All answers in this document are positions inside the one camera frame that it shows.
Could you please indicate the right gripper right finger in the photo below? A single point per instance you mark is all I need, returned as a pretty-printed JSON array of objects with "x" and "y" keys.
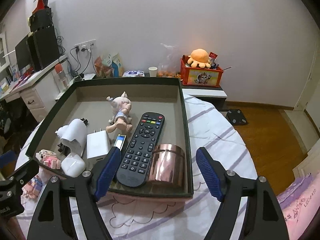
[{"x": 263, "y": 216}]

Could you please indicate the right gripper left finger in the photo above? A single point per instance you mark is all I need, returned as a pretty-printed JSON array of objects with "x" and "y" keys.
[{"x": 53, "y": 219}]

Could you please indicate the white earbuds case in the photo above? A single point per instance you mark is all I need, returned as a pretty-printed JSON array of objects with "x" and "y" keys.
[{"x": 73, "y": 165}]

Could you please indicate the pink brick block figure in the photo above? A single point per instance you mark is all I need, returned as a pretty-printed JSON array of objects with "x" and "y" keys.
[{"x": 49, "y": 159}]

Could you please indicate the white USB wall charger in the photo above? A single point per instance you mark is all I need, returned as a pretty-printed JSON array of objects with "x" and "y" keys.
[{"x": 97, "y": 147}]

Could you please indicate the black TV remote control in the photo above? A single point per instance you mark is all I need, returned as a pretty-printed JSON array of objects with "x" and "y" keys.
[{"x": 136, "y": 163}]

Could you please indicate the rose gold metal tin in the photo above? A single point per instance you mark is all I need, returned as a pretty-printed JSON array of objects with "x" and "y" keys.
[{"x": 167, "y": 166}]

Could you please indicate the pink-haired anime figurine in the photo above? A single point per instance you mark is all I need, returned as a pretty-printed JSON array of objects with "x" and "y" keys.
[{"x": 121, "y": 119}]

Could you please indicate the pink patterned pillow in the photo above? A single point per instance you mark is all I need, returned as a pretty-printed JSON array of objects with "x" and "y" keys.
[{"x": 299, "y": 204}]

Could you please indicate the white bedsheet with stripes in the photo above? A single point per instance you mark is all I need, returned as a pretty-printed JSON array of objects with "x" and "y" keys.
[{"x": 137, "y": 218}]

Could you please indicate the black bathroom scale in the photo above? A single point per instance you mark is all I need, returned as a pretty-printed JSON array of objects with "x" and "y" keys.
[{"x": 236, "y": 117}]

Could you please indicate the white desk with drawers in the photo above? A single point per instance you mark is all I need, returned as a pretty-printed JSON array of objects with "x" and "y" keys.
[{"x": 38, "y": 92}]

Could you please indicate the orange-lid water bottle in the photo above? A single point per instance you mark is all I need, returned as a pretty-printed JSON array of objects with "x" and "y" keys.
[{"x": 60, "y": 77}]

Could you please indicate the black and white low cabinet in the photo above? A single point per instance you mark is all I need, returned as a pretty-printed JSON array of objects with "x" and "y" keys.
[{"x": 215, "y": 95}]

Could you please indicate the dark green storage tray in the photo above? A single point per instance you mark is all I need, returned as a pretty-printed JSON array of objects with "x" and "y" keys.
[{"x": 148, "y": 111}]

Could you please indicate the white glass-door cabinet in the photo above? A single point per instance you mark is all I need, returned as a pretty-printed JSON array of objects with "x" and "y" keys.
[{"x": 4, "y": 58}]

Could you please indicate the black computer monitor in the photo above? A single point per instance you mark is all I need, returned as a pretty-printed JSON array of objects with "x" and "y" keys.
[{"x": 22, "y": 53}]

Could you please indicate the red cartoon storage box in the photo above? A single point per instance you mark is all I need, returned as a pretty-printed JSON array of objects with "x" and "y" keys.
[{"x": 205, "y": 77}]

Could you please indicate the black computer tower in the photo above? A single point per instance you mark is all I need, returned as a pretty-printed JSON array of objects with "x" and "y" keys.
[{"x": 43, "y": 48}]

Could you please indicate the snack bags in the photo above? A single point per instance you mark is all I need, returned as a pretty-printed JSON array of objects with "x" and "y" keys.
[{"x": 108, "y": 66}]

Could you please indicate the wet wipes pack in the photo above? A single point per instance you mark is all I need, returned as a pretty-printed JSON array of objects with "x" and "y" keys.
[{"x": 133, "y": 73}]

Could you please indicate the orange octopus plush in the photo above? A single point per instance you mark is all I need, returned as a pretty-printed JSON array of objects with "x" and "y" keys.
[{"x": 199, "y": 58}]

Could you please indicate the white paper cup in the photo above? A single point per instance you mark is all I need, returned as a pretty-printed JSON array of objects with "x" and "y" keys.
[{"x": 153, "y": 71}]

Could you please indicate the clear bag of oranges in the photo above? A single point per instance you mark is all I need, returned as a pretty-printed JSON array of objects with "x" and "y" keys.
[{"x": 169, "y": 66}]

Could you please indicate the black box on tower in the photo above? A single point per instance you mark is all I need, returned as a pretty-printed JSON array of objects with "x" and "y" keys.
[{"x": 40, "y": 19}]

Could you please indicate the red paper cone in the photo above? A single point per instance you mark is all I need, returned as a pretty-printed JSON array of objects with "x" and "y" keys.
[{"x": 40, "y": 6}]

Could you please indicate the white wall power strip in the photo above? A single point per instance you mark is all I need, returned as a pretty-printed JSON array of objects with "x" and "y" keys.
[{"x": 88, "y": 45}]

